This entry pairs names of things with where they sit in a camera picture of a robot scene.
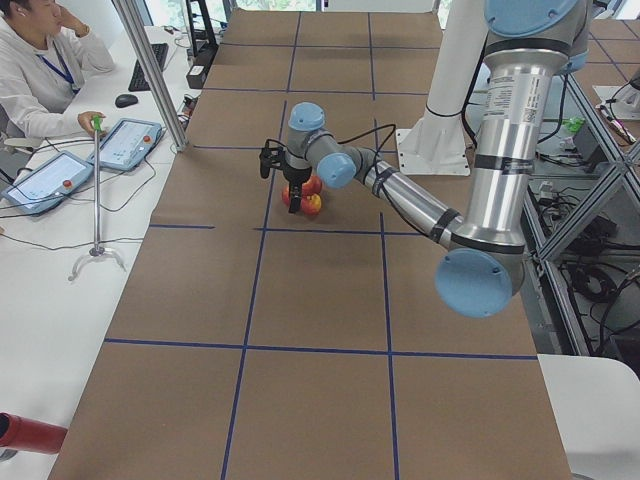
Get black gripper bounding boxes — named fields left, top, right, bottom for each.
left=283, top=167, right=311, bottom=214

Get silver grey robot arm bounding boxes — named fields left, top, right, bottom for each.
left=260, top=1, right=591, bottom=318

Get red yellow apple left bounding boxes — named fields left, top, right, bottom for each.
left=281, top=186, right=290, bottom=206

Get red yellow apple front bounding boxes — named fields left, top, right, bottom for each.
left=301, top=193, right=322, bottom=216

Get red yellow apple back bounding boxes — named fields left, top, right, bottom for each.
left=306, top=175, right=323, bottom=195

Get brown paper table cover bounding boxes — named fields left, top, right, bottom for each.
left=51, top=11, right=570, bottom=479

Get black box on table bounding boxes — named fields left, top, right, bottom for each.
left=186, top=65, right=207, bottom=90

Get far blue teach pendant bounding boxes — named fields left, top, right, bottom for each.
left=99, top=118, right=163, bottom=172

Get blue teach pendant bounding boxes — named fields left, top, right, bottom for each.
left=99, top=118, right=163, bottom=172
left=1, top=151, right=93, bottom=215

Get black keyboard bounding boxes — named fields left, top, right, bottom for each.
left=127, top=42, right=170, bottom=93

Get black computer mouse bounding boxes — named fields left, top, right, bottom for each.
left=114, top=93, right=139, bottom=108

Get silver reacher grabber tool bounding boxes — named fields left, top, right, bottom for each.
left=68, top=115, right=126, bottom=282

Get near blue teach pendant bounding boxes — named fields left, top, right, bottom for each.
left=1, top=151, right=93, bottom=215

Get person in white hoodie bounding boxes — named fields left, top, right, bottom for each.
left=1, top=1, right=114, bottom=138

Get red bottle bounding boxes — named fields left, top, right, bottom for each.
left=1, top=412, right=68, bottom=454

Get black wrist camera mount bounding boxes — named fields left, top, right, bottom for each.
left=259, top=139, right=287, bottom=179

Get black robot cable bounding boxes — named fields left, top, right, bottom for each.
left=263, top=124, right=481, bottom=226

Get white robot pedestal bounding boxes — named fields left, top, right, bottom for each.
left=396, top=0, right=488, bottom=176

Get aluminium frame post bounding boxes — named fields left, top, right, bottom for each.
left=113, top=0, right=188, bottom=152

